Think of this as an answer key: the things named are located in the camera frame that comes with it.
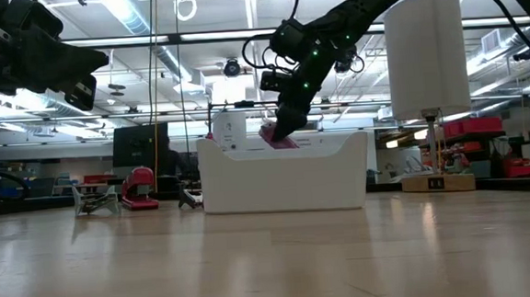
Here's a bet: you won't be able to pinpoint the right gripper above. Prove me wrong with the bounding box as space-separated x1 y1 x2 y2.
266 54 339 143

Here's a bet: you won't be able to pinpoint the pink stapler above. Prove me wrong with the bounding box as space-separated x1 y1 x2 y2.
257 120 301 153

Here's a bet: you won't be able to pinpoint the red clip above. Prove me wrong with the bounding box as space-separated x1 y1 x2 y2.
118 166 161 212

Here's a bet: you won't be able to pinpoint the white plastic bin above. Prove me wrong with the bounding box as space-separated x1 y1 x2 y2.
195 128 374 219

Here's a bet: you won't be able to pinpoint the black monitor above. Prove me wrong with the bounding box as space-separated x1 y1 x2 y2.
109 121 172 169

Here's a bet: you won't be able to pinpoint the white shade wooden base lamp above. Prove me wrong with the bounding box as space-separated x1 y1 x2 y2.
382 0 478 196

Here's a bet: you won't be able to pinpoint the red storage bins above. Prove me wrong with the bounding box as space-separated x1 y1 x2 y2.
442 115 505 140

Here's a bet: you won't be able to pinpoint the red crate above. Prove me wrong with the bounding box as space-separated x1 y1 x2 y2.
502 157 530 181

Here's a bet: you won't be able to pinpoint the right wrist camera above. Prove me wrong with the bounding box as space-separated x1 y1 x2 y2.
259 68 291 95

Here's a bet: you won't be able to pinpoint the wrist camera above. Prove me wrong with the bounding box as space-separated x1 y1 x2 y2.
0 0 65 44
259 68 291 95

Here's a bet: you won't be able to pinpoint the black metal stand frame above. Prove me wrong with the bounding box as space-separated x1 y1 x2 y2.
205 97 283 142

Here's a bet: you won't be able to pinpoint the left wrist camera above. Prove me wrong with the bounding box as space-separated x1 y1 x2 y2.
0 0 65 44

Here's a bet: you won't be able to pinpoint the black ceiling camera with cable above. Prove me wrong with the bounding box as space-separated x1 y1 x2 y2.
330 45 366 77

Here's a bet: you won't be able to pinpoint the black overhead camera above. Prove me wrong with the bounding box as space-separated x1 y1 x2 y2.
221 57 243 79

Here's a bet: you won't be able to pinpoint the silver ventilation duct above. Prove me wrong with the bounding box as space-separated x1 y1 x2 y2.
94 0 193 88

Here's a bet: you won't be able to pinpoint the black curved cable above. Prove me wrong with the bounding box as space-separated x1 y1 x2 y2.
0 155 33 200

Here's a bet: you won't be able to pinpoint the white hanging ring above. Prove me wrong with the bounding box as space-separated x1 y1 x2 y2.
173 0 199 23

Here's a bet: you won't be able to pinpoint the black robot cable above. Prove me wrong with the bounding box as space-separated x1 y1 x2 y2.
470 0 530 84

